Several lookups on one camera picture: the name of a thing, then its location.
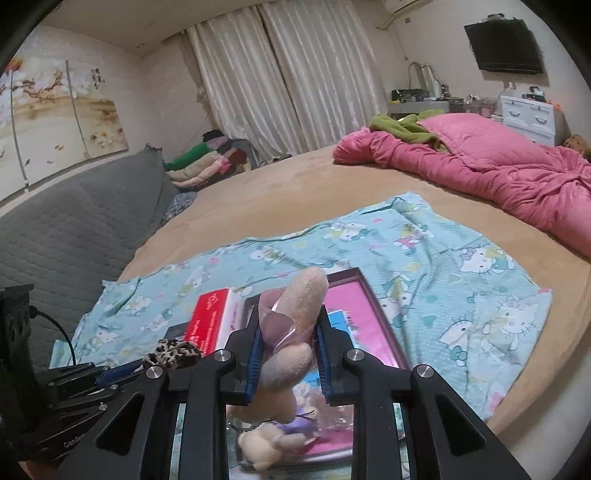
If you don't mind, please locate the red tissue pack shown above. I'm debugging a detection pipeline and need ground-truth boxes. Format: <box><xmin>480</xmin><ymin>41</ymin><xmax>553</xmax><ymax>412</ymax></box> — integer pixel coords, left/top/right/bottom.
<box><xmin>185</xmin><ymin>286</ymin><xmax>246</xmax><ymax>357</ymax></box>

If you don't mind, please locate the white drawer cabinet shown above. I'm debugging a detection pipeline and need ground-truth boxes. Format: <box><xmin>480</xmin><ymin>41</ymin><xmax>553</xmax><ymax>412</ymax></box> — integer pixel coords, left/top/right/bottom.
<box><xmin>497</xmin><ymin>93</ymin><xmax>567</xmax><ymax>147</ymax></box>

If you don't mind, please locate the dark floral cloth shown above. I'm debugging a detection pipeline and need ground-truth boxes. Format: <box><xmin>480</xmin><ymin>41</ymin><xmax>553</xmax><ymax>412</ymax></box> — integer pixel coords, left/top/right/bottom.
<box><xmin>159</xmin><ymin>191</ymin><xmax>200</xmax><ymax>223</ymax></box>

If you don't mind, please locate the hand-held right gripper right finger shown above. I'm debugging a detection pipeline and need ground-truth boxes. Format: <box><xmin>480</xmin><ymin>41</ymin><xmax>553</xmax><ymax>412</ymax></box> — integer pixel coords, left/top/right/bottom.
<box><xmin>317</xmin><ymin>308</ymin><xmax>532</xmax><ymax>480</ymax></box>

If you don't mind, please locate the black flat television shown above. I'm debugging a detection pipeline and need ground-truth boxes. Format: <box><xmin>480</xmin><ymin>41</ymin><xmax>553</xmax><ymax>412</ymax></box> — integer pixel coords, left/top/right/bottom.
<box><xmin>464</xmin><ymin>18</ymin><xmax>545</xmax><ymax>76</ymax></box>

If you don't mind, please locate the black cable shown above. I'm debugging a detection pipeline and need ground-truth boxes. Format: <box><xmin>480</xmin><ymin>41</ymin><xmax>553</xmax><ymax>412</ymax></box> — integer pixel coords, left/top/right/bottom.
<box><xmin>29</xmin><ymin>308</ymin><xmax>78</xmax><ymax>368</ymax></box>

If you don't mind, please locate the dark shallow box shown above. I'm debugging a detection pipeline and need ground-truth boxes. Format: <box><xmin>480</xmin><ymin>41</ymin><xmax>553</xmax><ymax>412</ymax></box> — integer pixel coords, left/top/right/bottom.
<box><xmin>235</xmin><ymin>270</ymin><xmax>413</xmax><ymax>470</ymax></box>

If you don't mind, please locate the white air conditioner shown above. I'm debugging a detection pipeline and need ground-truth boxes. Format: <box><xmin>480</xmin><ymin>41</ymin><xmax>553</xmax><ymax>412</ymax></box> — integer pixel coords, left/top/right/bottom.
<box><xmin>379</xmin><ymin>0</ymin><xmax>433</xmax><ymax>31</ymax></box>

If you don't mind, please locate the white striped curtain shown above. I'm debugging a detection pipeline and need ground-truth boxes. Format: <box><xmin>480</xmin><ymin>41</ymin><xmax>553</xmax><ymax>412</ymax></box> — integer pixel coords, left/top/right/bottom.
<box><xmin>186</xmin><ymin>0</ymin><xmax>389</xmax><ymax>158</ymax></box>

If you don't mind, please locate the cluttered desk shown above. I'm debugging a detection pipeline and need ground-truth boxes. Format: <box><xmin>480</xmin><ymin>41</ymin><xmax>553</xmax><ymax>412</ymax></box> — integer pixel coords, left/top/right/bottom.
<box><xmin>388</xmin><ymin>61</ymin><xmax>499</xmax><ymax>119</ymax></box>

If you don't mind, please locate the cream plush rabbit purple dress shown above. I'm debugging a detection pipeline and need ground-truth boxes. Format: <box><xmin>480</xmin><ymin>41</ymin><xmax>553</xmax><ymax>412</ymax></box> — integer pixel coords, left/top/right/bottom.
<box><xmin>238</xmin><ymin>383</ymin><xmax>325</xmax><ymax>472</ymax></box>

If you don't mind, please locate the beige round bed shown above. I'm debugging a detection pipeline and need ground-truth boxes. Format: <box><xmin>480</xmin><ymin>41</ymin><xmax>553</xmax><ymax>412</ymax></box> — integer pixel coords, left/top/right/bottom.
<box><xmin>115</xmin><ymin>141</ymin><xmax>591</xmax><ymax>480</ymax></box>

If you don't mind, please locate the beige plush toy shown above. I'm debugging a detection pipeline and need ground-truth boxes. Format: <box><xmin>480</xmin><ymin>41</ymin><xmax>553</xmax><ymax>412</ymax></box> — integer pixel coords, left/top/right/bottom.
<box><xmin>228</xmin><ymin>266</ymin><xmax>331</xmax><ymax>424</ymax></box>

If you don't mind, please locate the flower wall painting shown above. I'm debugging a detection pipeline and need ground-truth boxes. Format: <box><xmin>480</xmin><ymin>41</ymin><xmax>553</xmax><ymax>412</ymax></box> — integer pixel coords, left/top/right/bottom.
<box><xmin>0</xmin><ymin>24</ymin><xmax>131</xmax><ymax>202</ymax></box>

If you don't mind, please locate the leopard print scrunchie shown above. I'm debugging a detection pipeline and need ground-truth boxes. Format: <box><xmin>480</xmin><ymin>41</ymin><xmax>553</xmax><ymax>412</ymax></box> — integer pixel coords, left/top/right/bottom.
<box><xmin>145</xmin><ymin>338</ymin><xmax>205</xmax><ymax>371</ymax></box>

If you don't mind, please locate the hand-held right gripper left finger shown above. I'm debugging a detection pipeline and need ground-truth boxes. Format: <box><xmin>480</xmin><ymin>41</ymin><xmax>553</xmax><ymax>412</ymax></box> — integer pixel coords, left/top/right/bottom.
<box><xmin>60</xmin><ymin>306</ymin><xmax>266</xmax><ymax>480</ymax></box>

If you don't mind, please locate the black cardboard box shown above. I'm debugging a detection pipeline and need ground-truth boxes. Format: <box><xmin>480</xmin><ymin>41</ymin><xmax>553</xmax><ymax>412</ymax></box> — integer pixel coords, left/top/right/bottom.
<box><xmin>164</xmin><ymin>323</ymin><xmax>193</xmax><ymax>345</ymax></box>

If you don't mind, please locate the pink quilt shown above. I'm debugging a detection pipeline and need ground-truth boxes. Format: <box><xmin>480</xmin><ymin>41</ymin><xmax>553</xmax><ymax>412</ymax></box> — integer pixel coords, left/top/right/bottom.
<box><xmin>332</xmin><ymin>113</ymin><xmax>591</xmax><ymax>258</ymax></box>

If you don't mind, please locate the green fleece cloth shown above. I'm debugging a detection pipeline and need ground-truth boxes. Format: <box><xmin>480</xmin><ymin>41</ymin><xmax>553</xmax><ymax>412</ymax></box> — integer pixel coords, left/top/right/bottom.
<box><xmin>369</xmin><ymin>112</ymin><xmax>452</xmax><ymax>151</ymax></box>

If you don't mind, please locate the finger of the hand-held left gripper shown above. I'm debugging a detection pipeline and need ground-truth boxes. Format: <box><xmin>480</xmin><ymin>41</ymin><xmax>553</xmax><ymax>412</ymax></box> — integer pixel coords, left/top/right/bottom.
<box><xmin>58</xmin><ymin>387</ymin><xmax>124</xmax><ymax>417</ymax></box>
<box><xmin>95</xmin><ymin>358</ymin><xmax>148</xmax><ymax>387</ymax></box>

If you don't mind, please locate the cartoon cat printed blue sheet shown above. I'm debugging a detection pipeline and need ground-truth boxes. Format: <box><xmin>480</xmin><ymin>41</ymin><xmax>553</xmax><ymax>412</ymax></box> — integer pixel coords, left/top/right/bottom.
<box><xmin>48</xmin><ymin>193</ymin><xmax>553</xmax><ymax>480</ymax></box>

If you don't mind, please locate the stack of folded clothes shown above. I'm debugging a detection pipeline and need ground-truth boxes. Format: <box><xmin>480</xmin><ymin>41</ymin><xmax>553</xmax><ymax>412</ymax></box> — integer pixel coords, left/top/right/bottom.
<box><xmin>163</xmin><ymin>130</ymin><xmax>260</xmax><ymax>191</ymax></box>

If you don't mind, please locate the brown plush toy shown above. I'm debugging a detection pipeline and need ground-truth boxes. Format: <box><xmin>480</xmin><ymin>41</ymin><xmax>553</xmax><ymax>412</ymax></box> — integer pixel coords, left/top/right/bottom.
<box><xmin>562</xmin><ymin>133</ymin><xmax>590</xmax><ymax>161</ymax></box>

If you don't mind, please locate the pink book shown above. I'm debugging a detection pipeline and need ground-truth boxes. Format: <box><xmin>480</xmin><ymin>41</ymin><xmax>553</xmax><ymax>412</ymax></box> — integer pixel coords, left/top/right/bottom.
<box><xmin>295</xmin><ymin>282</ymin><xmax>403</xmax><ymax>462</ymax></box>

